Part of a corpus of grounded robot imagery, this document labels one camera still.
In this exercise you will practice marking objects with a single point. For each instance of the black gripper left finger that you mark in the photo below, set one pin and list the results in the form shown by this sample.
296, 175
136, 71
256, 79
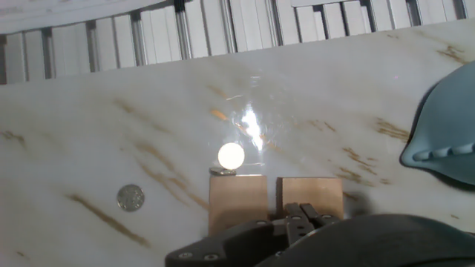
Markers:
297, 226

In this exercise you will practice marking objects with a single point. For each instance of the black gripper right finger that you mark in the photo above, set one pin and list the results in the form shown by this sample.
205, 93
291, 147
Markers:
319, 217

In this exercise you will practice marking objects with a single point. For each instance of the light wooden block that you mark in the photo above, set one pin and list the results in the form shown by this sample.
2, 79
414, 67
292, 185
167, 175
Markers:
237, 196
315, 191

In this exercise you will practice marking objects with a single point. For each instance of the light blue piggy bank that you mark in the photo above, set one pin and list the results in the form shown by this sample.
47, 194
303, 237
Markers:
445, 122

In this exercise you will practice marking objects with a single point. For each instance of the round metal coin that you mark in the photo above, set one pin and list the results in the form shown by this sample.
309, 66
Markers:
130, 198
222, 171
231, 156

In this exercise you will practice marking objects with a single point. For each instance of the white marble pattern mat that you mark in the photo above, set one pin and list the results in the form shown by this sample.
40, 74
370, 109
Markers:
74, 130

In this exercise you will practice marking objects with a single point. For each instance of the white printed paper sheet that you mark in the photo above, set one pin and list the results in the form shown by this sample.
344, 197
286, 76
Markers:
55, 15

